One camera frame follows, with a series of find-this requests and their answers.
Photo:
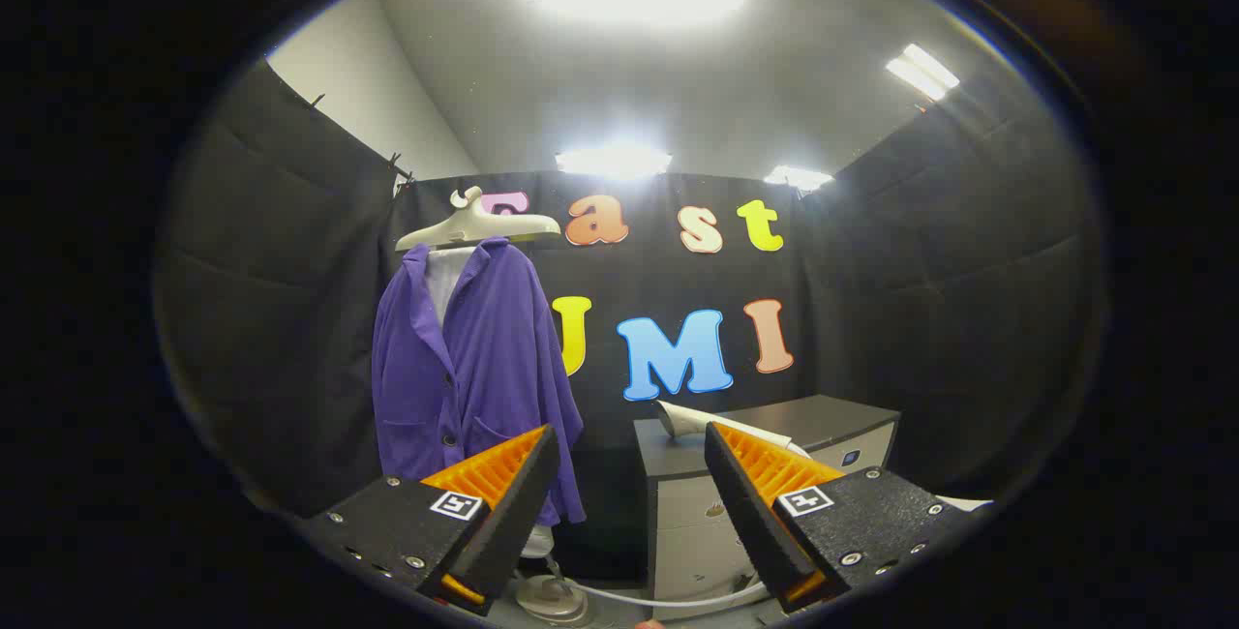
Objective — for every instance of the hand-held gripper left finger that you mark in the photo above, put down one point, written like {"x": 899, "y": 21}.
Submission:
{"x": 503, "y": 513}

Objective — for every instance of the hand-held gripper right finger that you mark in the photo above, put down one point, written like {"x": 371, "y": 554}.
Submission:
{"x": 750, "y": 513}

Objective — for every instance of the purple jacket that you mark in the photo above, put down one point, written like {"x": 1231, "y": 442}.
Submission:
{"x": 484, "y": 358}

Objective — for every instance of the white steamer base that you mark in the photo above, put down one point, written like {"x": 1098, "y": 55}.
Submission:
{"x": 547, "y": 600}

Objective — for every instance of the white clothes hanger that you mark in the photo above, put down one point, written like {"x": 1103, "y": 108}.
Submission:
{"x": 474, "y": 223}

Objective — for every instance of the grey drawer cabinet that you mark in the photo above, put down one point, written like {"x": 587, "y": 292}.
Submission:
{"x": 678, "y": 513}

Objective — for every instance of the white paper sheet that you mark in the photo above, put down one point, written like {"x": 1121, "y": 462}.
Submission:
{"x": 963, "y": 503}

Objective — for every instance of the rectangular ceiling light panel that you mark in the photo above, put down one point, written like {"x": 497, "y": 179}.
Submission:
{"x": 921, "y": 73}
{"x": 799, "y": 178}
{"x": 613, "y": 161}

